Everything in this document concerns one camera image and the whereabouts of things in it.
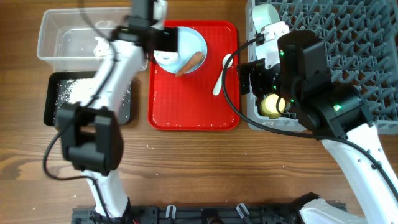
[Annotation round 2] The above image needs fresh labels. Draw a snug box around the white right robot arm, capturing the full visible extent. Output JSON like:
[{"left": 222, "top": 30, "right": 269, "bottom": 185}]
[{"left": 241, "top": 30, "right": 397, "bottom": 223}]

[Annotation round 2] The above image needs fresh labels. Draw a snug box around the white rice pile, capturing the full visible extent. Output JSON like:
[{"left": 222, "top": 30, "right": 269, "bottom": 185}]
[{"left": 53, "top": 78, "right": 131, "bottom": 124}]

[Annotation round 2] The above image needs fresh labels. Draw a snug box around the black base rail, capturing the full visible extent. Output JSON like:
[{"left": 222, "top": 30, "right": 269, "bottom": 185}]
[{"left": 71, "top": 204, "right": 304, "bottom": 224}]

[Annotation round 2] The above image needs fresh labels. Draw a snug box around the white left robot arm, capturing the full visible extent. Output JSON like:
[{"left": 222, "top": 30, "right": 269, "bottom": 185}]
[{"left": 54, "top": 1, "right": 178, "bottom": 223}]

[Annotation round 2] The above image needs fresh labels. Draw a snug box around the clear plastic bin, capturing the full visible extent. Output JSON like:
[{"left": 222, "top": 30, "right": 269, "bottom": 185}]
[{"left": 37, "top": 7, "right": 129, "bottom": 72}]

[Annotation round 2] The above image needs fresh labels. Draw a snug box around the red serving tray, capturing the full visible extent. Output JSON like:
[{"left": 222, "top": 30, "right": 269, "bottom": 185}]
[{"left": 147, "top": 20, "right": 240, "bottom": 131}]

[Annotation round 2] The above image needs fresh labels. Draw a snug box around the mint green bowl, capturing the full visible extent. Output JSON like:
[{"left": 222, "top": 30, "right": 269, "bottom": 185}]
[{"left": 252, "top": 4, "right": 280, "bottom": 33}]

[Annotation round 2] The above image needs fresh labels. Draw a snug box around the black waste tray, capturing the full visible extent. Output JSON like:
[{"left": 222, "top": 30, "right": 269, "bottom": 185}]
[{"left": 44, "top": 71, "right": 134, "bottom": 126}]

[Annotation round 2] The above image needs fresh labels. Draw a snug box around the yellow cup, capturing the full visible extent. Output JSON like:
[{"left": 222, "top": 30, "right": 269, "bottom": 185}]
[{"left": 259, "top": 93, "right": 280, "bottom": 119}]

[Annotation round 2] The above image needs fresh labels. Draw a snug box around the white napkin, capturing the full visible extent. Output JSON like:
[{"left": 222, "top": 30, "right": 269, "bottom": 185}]
[{"left": 154, "top": 50, "right": 179, "bottom": 65}]

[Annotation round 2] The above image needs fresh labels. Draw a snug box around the white plastic spoon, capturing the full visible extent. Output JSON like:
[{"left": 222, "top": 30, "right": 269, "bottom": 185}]
[{"left": 212, "top": 54, "right": 231, "bottom": 96}]

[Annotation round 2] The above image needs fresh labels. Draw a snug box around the light blue plate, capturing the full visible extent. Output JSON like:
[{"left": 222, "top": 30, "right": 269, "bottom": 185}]
[{"left": 155, "top": 26, "right": 208, "bottom": 74}]

